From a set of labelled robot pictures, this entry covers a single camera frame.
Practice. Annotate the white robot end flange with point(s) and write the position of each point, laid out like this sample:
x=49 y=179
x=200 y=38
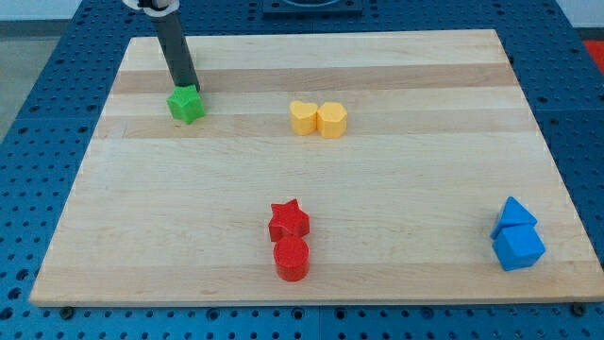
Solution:
x=153 y=8

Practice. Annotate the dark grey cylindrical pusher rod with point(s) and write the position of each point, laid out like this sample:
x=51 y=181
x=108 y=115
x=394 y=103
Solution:
x=175 y=49

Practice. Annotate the green star block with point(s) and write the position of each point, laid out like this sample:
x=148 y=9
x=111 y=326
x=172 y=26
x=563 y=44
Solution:
x=186 y=104

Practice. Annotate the yellow heart block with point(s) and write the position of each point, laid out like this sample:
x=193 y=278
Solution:
x=303 y=117

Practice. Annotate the red star block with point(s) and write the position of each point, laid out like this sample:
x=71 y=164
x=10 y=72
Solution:
x=288 y=220

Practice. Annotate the yellow pentagon block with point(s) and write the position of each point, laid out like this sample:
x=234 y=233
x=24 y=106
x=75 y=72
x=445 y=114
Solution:
x=332 y=120

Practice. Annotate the red cylinder block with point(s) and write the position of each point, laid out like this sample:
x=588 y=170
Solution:
x=292 y=258

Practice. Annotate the light wooden board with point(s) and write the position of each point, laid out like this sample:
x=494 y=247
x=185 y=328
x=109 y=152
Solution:
x=439 y=134

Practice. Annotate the blue triangle block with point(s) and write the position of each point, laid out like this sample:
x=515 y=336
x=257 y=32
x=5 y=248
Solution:
x=511 y=214

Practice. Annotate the blue cube block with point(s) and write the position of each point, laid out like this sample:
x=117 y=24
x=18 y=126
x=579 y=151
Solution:
x=518 y=247

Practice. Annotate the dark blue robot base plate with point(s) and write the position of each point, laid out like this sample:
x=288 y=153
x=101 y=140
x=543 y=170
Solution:
x=310 y=7

